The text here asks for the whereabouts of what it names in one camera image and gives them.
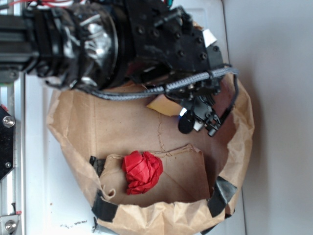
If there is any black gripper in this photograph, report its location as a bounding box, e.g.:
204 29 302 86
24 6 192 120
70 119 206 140
110 0 224 85

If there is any yellow sponge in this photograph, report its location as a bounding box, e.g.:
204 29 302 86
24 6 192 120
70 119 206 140
146 94 182 117

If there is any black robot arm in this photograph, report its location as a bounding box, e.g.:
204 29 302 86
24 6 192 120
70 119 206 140
0 0 224 90

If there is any crumpled red cloth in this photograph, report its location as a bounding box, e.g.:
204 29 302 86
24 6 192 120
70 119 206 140
122 151 163 195

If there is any brown paper bag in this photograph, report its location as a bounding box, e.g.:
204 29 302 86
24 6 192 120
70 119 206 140
47 85 255 235

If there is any grey braided cable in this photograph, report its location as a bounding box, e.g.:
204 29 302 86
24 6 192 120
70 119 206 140
85 67 240 101

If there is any small black camera module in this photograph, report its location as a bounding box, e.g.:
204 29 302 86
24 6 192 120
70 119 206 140
176 82 230 137

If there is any red wire bundle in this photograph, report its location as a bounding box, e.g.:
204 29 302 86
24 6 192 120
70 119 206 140
9 0 76 9

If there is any black metal bracket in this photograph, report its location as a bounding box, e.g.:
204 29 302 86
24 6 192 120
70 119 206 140
0 105 16 181

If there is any aluminium frame rail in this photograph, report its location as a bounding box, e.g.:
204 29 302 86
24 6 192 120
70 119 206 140
0 0 26 235

